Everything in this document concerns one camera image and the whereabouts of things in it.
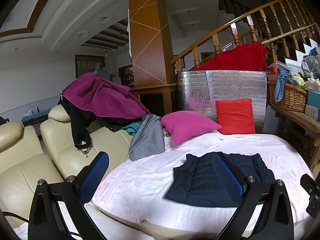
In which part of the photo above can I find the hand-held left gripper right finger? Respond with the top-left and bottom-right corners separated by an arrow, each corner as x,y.
212,152 -> 295,240

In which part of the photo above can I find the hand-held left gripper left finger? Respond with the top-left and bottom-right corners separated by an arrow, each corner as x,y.
27,151 -> 110,240

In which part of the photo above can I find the navy blue zip jacket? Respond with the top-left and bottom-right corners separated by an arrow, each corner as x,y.
165,152 -> 275,208

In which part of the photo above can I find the white textured blanket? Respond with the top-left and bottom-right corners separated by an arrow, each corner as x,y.
91,130 -> 314,228

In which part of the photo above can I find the white cloth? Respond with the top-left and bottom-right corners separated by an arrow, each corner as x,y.
14,201 -> 140,240

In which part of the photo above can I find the black garment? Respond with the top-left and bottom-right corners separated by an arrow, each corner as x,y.
57,97 -> 137,153

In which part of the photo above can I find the teal garment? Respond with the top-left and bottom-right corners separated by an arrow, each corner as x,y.
122,121 -> 142,137

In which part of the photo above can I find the red pillow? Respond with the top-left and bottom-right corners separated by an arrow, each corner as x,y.
215,99 -> 256,135

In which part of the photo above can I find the grey garment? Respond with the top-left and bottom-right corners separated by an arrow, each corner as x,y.
129,114 -> 165,162

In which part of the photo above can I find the magenta pillow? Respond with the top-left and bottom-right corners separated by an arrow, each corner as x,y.
160,110 -> 223,145

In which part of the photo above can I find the cream leather sofa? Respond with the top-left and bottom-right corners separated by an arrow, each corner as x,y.
0,104 -> 225,240

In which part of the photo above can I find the magenta fleece jacket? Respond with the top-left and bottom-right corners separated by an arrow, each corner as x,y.
60,72 -> 152,120

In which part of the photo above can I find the wooden side table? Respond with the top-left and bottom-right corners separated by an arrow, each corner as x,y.
269,104 -> 320,173

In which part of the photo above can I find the low table with blue cover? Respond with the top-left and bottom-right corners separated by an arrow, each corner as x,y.
21,107 -> 49,127

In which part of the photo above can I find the silver foil insulation panel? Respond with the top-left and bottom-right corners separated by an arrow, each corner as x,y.
176,70 -> 267,134

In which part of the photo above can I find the grey refrigerator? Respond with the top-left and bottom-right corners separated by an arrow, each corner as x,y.
96,69 -> 110,80

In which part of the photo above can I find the wicker basket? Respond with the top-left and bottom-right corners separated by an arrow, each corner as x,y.
268,81 -> 308,113

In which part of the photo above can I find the dark display cabinet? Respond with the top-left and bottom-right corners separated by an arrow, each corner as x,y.
119,65 -> 135,89

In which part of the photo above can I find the blue cloth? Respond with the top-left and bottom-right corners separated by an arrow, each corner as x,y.
274,69 -> 292,103

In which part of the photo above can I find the white plastic bag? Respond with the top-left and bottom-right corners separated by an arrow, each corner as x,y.
305,78 -> 320,93

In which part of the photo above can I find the yellow green plastic item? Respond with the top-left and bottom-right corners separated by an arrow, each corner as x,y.
291,72 -> 306,87

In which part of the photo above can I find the red blanket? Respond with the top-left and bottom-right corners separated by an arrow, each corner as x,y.
191,42 -> 270,72

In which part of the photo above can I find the clear plastic bag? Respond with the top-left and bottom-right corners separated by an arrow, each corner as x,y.
301,55 -> 320,79

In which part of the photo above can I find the wooden stair railing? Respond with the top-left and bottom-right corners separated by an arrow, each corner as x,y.
171,0 -> 320,72

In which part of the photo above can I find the wooden pillar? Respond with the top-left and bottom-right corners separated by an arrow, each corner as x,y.
128,0 -> 178,117

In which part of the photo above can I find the white hanging paper strip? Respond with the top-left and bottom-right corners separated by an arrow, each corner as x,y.
127,9 -> 132,58

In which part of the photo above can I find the black cable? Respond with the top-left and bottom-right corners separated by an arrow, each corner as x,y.
2,211 -> 29,223

